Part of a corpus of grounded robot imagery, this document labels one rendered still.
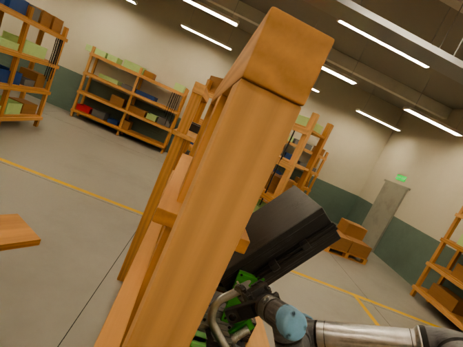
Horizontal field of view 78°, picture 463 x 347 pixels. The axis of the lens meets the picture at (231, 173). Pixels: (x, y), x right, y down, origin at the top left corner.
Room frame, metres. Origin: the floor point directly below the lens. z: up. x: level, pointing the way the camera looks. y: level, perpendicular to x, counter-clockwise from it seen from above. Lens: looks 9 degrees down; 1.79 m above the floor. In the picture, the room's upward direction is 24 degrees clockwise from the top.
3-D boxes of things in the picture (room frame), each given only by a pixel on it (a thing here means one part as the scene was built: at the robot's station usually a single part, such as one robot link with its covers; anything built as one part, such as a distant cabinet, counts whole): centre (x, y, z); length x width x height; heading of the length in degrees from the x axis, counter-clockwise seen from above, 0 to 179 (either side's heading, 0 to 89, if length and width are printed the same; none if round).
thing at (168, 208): (1.12, 0.09, 1.52); 0.90 x 0.25 x 0.04; 10
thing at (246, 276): (1.10, -0.24, 1.17); 0.13 x 0.12 x 0.20; 10
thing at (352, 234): (6.92, -3.15, 0.37); 1.20 x 0.80 x 0.74; 106
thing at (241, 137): (1.11, 0.13, 1.36); 1.49 x 0.09 x 0.97; 10
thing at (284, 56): (1.11, 0.13, 1.89); 1.50 x 0.09 x 0.09; 10
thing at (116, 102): (9.02, 3.90, 1.12); 3.22 x 0.55 x 2.23; 98
